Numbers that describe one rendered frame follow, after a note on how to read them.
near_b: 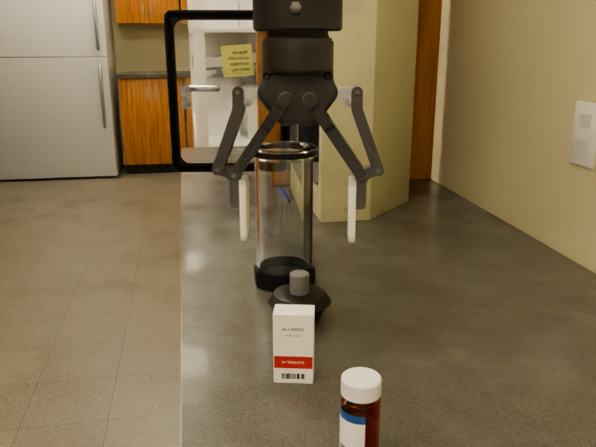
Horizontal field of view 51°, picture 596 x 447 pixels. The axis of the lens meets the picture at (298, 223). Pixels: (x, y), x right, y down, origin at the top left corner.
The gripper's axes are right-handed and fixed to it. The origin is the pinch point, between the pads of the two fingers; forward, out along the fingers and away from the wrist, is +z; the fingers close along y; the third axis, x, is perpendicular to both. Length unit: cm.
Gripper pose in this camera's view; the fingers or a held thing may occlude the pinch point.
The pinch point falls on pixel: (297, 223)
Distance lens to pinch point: 70.3
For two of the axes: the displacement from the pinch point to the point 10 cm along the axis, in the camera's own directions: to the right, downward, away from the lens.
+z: 0.0, 9.6, 2.8
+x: -0.4, 2.8, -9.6
